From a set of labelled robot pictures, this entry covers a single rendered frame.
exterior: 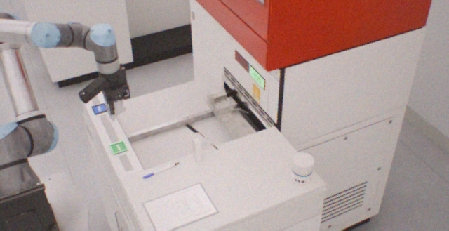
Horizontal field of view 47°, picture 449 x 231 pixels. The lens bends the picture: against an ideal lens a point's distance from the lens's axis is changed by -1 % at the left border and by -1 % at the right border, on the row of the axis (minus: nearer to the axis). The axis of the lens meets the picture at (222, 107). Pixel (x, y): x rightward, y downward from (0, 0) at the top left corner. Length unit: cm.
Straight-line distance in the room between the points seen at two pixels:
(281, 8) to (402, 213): 171
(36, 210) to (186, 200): 50
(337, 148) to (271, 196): 66
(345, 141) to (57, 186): 121
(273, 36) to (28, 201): 97
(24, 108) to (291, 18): 98
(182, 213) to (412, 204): 177
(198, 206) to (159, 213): 13
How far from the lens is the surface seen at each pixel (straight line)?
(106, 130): 205
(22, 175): 180
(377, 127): 241
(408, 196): 320
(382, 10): 203
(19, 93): 193
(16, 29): 172
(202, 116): 224
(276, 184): 178
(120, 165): 188
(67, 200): 201
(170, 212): 169
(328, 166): 236
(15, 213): 182
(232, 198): 173
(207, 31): 240
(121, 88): 175
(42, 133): 190
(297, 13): 177
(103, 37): 164
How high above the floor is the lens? 224
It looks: 38 degrees down
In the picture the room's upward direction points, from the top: 1 degrees counter-clockwise
